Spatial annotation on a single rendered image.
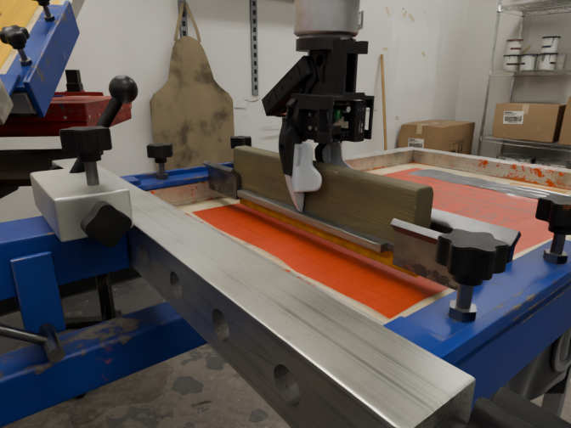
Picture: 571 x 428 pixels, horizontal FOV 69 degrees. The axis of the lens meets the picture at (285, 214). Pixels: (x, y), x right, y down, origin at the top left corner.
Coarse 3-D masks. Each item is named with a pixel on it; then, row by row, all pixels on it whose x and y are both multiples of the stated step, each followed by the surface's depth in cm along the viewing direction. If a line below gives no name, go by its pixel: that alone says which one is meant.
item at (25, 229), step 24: (0, 240) 33; (24, 240) 34; (48, 240) 35; (72, 240) 36; (96, 240) 37; (120, 240) 39; (0, 264) 33; (72, 264) 37; (96, 264) 38; (120, 264) 39; (0, 288) 34
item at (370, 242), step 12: (240, 192) 66; (252, 192) 66; (264, 204) 61; (276, 204) 59; (288, 216) 57; (300, 216) 55; (312, 216) 54; (324, 228) 51; (336, 228) 50; (348, 228) 49; (348, 240) 48; (360, 240) 47; (372, 240) 46
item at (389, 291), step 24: (312, 240) 57; (528, 240) 57; (288, 264) 49; (312, 264) 49; (336, 264) 49; (360, 264) 49; (384, 264) 49; (336, 288) 44; (360, 288) 44; (384, 288) 44; (408, 288) 44; (432, 288) 44; (384, 312) 39
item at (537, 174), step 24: (360, 168) 99; (456, 168) 101; (480, 168) 96; (504, 168) 92; (528, 168) 88; (552, 168) 86; (168, 192) 71; (192, 192) 73; (216, 192) 76; (360, 312) 33
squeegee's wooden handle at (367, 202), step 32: (256, 160) 63; (256, 192) 65; (288, 192) 58; (320, 192) 53; (352, 192) 48; (384, 192) 44; (416, 192) 41; (352, 224) 49; (384, 224) 45; (416, 224) 43
